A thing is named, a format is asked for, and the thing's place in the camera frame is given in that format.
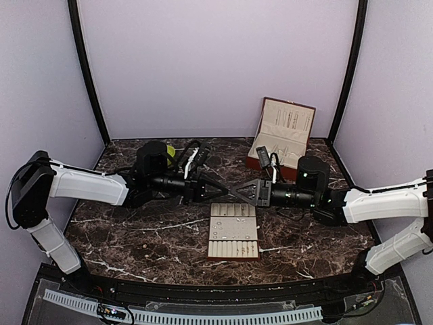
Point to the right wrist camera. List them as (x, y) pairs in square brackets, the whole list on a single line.
[(268, 163)]

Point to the white slotted cable duct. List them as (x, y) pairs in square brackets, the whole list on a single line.
[(174, 313)]

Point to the red wooden jewelry box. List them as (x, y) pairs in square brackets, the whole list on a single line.
[(284, 128)]

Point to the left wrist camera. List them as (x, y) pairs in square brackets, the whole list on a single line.
[(196, 160)]

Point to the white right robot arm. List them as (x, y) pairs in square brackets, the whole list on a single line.
[(342, 207)]

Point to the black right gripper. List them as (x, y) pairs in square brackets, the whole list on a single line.
[(262, 197)]

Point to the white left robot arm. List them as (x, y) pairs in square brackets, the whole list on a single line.
[(154, 171)]

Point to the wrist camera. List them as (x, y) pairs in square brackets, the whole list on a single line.
[(196, 160), (268, 163)]

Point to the black left frame post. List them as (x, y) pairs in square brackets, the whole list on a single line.
[(79, 41)]

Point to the black frame post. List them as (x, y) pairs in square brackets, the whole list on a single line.
[(79, 41), (350, 69)]

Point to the black right frame post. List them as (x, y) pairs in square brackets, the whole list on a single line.
[(350, 69)]

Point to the beige jewelry tray insert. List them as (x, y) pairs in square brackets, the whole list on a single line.
[(233, 232)]

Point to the black front table rail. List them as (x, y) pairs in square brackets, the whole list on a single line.
[(323, 291)]

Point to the green plastic bowl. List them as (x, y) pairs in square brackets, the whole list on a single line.
[(171, 151)]

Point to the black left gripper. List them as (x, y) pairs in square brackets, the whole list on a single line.
[(195, 189)]

